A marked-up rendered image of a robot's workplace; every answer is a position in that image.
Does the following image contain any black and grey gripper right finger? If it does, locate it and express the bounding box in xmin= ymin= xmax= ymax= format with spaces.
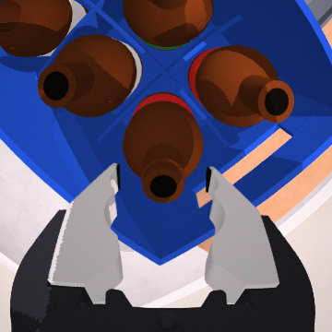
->
xmin=205 ymin=166 xmax=315 ymax=332

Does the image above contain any blue plastic crate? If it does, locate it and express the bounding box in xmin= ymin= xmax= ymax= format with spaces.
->
xmin=0 ymin=0 xmax=332 ymax=266

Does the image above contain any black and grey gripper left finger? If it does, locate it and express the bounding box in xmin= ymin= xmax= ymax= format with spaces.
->
xmin=10 ymin=163 xmax=123 ymax=332

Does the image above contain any brown glass bottle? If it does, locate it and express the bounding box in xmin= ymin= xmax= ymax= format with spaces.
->
xmin=38 ymin=34 xmax=143 ymax=117
xmin=187 ymin=45 xmax=294 ymax=127
xmin=123 ymin=0 xmax=214 ymax=51
xmin=123 ymin=92 xmax=204 ymax=203
xmin=0 ymin=0 xmax=88 ymax=57

